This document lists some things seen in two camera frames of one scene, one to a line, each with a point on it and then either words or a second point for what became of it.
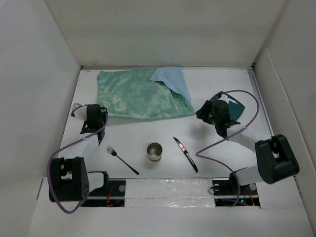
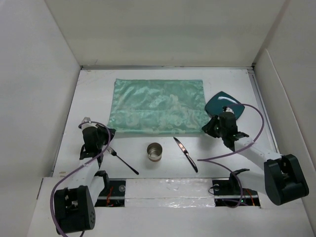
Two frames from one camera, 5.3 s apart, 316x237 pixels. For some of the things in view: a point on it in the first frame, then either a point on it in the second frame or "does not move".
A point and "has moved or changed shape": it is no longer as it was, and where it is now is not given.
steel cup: [154, 150] does not move
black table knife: [185, 152] does not move
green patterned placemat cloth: [134, 94] has moved or changed shape
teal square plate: [235, 108] does not move
